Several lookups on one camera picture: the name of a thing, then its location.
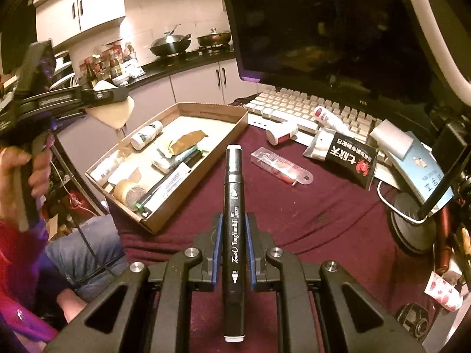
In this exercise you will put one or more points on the white tissue pack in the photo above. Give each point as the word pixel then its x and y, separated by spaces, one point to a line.
pixel 166 165

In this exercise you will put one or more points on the white red tube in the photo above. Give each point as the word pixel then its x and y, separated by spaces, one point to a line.
pixel 329 120

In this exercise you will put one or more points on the black phone holder clamp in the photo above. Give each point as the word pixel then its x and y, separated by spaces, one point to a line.
pixel 452 152

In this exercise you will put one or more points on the cardboard box tray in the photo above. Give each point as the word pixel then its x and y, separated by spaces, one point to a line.
pixel 150 172

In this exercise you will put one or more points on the white lower cabinets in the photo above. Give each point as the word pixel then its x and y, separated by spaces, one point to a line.
pixel 88 139

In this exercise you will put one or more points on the silver tube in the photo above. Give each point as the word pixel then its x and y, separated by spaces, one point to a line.
pixel 164 193

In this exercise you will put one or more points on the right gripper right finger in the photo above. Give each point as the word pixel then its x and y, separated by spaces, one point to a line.
pixel 320 307

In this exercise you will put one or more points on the condiment bottles cluster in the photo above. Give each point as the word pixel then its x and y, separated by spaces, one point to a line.
pixel 114 62

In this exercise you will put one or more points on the black computer monitor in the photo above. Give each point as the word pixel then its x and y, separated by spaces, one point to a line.
pixel 362 48

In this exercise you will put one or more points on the black snack packet crab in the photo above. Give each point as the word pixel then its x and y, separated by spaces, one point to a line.
pixel 356 159

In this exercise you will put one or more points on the clear case red items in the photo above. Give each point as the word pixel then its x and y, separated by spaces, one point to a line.
pixel 280 167

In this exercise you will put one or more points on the small white red jar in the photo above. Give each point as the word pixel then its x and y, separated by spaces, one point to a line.
pixel 281 132

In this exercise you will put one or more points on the white upper cabinets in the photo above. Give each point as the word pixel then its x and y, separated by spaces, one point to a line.
pixel 62 20

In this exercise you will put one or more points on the white cabinets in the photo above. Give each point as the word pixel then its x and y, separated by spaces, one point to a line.
pixel 62 20
pixel 88 139

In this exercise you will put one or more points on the person's left hand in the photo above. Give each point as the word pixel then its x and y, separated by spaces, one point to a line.
pixel 24 179

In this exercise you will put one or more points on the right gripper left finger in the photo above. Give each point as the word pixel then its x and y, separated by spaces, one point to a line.
pixel 148 307

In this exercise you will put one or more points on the white bottle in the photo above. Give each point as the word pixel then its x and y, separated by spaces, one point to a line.
pixel 146 135
pixel 105 168

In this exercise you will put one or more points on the black marker pen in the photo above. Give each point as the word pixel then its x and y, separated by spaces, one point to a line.
pixel 234 247

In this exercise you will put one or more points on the dark pot with lid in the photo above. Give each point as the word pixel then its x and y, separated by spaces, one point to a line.
pixel 214 39

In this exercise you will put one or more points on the white ring light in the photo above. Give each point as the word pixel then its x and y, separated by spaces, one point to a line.
pixel 443 29

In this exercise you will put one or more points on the blue book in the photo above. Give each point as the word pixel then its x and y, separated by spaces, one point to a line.
pixel 418 168

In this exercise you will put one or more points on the white rectangular box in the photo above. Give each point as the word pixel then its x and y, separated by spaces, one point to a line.
pixel 392 139

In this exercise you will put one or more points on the black round lamp base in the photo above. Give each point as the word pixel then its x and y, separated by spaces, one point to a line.
pixel 413 236

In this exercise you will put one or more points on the black wok with lid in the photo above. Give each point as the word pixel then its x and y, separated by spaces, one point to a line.
pixel 171 44

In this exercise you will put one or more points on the small red white sachet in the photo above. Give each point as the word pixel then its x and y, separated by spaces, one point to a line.
pixel 443 293

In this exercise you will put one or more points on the blue jeans leg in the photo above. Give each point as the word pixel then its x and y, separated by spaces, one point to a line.
pixel 86 261

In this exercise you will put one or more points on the black marker in box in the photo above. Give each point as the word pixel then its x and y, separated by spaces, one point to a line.
pixel 189 160

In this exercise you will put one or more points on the white earbud case packet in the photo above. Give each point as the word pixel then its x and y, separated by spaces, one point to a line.
pixel 320 145

